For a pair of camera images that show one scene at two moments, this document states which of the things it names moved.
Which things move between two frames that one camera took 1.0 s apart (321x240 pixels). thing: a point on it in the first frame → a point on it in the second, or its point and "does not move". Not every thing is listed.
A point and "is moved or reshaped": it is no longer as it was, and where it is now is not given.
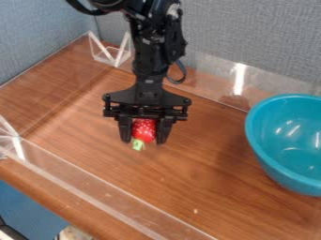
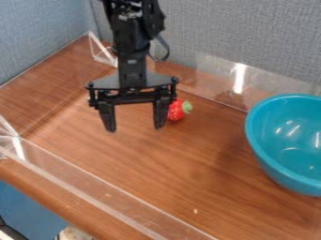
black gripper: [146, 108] → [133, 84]
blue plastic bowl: [284, 131] does not move
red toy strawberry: [145, 130] is moved or reshaped
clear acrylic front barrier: [55, 201] does not move
